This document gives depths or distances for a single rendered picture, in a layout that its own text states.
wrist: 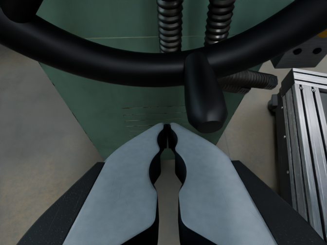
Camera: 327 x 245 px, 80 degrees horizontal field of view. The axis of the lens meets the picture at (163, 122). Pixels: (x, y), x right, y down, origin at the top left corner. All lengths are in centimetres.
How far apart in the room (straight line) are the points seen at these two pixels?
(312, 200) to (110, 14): 67
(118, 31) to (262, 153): 79
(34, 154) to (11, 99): 37
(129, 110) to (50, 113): 64
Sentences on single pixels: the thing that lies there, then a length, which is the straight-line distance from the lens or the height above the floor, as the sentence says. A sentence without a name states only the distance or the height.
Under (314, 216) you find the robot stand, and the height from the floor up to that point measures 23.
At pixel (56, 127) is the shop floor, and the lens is 104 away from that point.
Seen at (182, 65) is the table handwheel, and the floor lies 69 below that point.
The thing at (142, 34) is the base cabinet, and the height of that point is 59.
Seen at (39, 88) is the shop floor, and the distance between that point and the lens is 123.
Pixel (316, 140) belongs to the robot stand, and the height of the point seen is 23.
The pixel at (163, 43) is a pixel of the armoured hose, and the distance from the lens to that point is 22.
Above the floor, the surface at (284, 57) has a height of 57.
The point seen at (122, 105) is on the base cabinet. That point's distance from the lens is 50.
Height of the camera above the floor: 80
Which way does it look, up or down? 58 degrees down
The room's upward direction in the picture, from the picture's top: 2 degrees clockwise
